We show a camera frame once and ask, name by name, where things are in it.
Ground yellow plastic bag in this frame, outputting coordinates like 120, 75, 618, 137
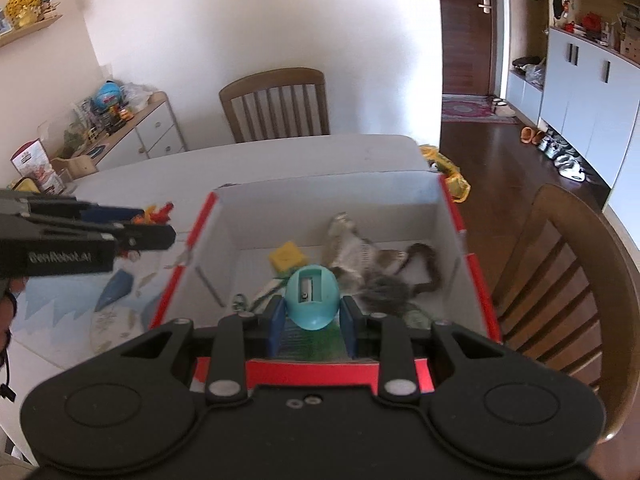
419, 144, 472, 205

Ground blue globe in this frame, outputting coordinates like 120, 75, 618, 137
96, 81, 125, 112

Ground wooden slat-back chair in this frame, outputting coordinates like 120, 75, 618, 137
218, 67, 331, 144

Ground wooden round-back chair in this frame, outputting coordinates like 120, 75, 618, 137
492, 183, 640, 445

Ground small wooden holder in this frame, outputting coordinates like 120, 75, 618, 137
51, 156, 97, 180

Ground person's left hand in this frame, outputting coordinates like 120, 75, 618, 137
0, 279, 27, 357

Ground small yellow box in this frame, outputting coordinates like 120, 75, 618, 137
268, 241, 308, 276

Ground white fish print placemat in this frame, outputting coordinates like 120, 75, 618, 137
89, 305, 152, 354

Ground red orange toy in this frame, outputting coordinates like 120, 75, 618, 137
131, 202, 176, 227

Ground dark wooden entrance door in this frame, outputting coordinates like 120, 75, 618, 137
439, 0, 502, 97

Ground red cardboard shoe box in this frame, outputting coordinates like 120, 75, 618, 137
149, 169, 502, 396

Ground red white snack bag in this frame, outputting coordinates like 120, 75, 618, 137
10, 137, 66, 196

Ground black wrist strap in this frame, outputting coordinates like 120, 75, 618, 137
0, 330, 17, 402

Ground grey wooden wall cabinet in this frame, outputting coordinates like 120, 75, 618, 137
505, 0, 640, 212

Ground white wooden sideboard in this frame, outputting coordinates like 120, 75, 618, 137
50, 91, 189, 181

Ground dark grey fuzzy scrunchie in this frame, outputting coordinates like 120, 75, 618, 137
359, 275, 412, 317

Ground teal egg-shaped pencil sharpener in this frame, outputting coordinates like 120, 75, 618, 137
285, 266, 341, 332

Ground patterned doormat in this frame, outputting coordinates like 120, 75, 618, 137
441, 96, 522, 124

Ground striped plush animal toy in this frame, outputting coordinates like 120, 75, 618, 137
320, 211, 401, 287

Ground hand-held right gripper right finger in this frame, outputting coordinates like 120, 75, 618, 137
339, 295, 508, 406

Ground grey plastic bag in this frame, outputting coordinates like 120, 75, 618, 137
525, 57, 547, 87

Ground row of shoes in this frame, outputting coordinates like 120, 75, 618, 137
537, 130, 589, 182

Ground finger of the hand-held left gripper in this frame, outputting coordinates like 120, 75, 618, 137
20, 222, 177, 257
20, 195, 147, 226

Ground wooden wall shelf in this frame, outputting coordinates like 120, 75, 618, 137
0, 2, 64, 49

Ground clear plastic bags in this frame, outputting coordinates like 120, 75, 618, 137
122, 82, 152, 112

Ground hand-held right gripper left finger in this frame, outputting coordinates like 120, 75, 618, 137
117, 296, 288, 406

